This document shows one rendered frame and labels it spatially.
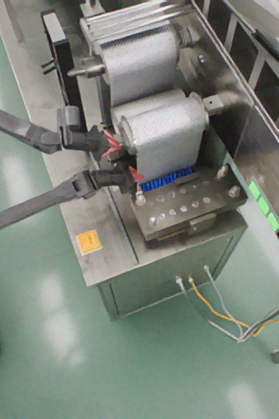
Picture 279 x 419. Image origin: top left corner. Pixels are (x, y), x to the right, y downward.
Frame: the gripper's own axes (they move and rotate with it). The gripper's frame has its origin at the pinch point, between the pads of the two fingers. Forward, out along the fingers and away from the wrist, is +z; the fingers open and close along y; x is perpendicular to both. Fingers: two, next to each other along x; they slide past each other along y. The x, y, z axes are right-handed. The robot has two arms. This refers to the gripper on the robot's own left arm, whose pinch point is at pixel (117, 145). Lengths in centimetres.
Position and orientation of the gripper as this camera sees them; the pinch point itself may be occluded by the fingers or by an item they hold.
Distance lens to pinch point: 135.7
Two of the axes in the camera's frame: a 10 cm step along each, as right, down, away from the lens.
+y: 3.8, 8.3, -4.0
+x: 5.5, -5.5, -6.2
